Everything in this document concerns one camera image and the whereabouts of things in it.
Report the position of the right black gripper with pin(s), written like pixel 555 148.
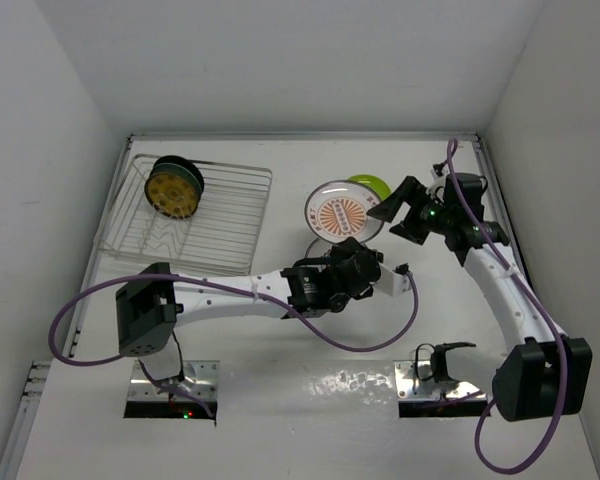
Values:
pixel 388 209

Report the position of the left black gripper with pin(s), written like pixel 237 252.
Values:
pixel 348 246

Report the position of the lime green plate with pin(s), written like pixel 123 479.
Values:
pixel 376 184

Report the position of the white plate teal cloud design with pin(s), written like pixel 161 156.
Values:
pixel 318 248

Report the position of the white plate orange sunburst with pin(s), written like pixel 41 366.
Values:
pixel 337 210

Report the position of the yellow ornate plate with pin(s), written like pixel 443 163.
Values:
pixel 173 192

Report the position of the teal blue patterned plate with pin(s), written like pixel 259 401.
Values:
pixel 190 172

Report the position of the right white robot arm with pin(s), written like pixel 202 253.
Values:
pixel 541 358

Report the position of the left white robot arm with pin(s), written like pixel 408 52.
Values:
pixel 150 307

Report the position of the black plate white squiggle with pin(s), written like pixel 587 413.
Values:
pixel 185 161

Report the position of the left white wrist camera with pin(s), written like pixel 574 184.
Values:
pixel 391 283

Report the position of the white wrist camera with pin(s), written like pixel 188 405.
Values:
pixel 439 172
pixel 391 283

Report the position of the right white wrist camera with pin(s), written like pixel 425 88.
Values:
pixel 439 172

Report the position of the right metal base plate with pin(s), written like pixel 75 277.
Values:
pixel 412 385

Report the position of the metal base plate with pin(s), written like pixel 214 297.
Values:
pixel 412 385
pixel 201 379

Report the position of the metal wire dish rack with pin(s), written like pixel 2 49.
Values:
pixel 222 235

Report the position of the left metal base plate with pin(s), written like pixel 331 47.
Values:
pixel 201 379

